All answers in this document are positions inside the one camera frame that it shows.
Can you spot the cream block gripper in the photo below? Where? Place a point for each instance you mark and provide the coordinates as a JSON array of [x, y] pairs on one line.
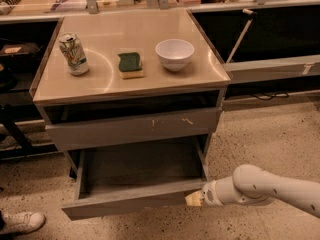
[[210, 194]]

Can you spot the grey drawer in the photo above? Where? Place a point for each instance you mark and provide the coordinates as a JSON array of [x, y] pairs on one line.
[[133, 129], [129, 178]]

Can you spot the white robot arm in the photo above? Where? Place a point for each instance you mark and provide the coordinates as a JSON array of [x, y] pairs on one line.
[[252, 185]]

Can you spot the grey top drawer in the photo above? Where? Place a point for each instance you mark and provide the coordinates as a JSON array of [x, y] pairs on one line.
[[133, 129]]

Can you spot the grey drawer cabinet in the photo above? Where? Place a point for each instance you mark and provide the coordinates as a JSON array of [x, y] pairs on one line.
[[152, 75]]

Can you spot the white bowl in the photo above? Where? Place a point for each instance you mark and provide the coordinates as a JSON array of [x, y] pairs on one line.
[[174, 54]]

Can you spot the green yellow sponge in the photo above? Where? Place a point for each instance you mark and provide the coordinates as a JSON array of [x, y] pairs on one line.
[[130, 65]]

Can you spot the grey shelf beam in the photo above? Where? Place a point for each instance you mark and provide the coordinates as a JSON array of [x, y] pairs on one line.
[[273, 69]]

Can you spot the white sneaker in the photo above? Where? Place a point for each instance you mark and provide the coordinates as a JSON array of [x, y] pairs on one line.
[[21, 223]]

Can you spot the green white soda can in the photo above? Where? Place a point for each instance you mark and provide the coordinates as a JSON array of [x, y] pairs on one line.
[[71, 47]]

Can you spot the black object on left shelf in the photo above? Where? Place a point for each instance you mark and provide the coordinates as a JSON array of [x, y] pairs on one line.
[[20, 49]]

